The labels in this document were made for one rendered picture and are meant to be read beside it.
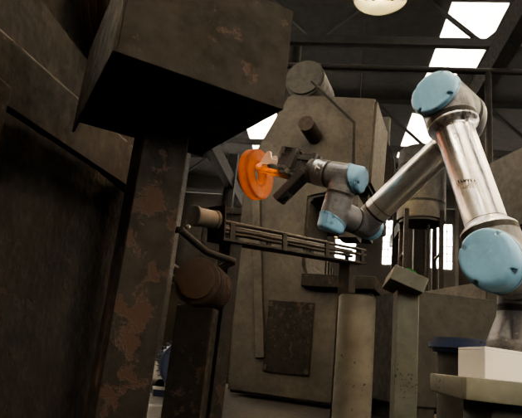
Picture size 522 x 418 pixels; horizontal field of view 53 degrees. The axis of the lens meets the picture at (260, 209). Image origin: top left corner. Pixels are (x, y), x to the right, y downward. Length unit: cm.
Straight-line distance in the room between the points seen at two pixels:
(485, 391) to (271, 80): 69
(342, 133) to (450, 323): 168
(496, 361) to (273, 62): 74
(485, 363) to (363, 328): 64
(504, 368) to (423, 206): 896
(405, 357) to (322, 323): 202
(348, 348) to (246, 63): 121
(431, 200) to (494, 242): 903
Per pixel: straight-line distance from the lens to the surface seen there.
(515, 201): 474
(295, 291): 381
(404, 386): 176
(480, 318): 328
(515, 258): 108
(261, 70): 64
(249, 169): 153
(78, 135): 95
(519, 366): 114
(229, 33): 64
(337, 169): 141
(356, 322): 169
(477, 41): 1059
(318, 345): 373
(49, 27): 110
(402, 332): 176
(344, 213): 139
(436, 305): 316
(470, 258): 110
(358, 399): 169
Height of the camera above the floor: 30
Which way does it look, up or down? 16 degrees up
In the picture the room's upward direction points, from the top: 6 degrees clockwise
